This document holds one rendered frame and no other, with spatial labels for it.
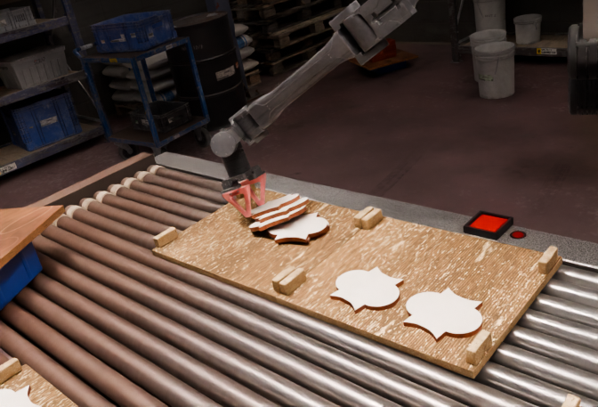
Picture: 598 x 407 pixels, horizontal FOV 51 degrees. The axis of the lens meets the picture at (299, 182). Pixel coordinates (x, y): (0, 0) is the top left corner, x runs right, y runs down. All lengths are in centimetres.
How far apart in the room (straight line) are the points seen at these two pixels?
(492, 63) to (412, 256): 371
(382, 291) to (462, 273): 16
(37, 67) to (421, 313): 476
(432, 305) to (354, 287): 16
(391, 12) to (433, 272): 50
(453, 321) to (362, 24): 58
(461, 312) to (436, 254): 20
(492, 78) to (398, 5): 372
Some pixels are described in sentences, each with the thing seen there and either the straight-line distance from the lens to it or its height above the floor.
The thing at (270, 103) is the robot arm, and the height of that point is 121.
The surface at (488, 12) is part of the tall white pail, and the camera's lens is 594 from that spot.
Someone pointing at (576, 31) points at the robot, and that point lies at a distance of 175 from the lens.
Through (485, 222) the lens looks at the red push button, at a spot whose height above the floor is 93.
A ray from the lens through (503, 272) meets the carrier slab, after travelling 121.
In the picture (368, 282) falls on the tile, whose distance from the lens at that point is 119.
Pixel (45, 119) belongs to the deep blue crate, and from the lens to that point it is 562.
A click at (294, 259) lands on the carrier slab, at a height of 94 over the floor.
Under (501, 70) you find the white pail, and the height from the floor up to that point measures 22.
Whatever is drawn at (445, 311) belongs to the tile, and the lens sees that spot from 110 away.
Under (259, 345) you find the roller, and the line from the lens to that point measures 114.
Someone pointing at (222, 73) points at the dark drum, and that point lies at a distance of 522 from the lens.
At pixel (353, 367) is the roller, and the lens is 106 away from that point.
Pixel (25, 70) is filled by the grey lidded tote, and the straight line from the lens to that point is 551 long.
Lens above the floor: 161
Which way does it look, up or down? 24 degrees down
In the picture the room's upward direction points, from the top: 11 degrees counter-clockwise
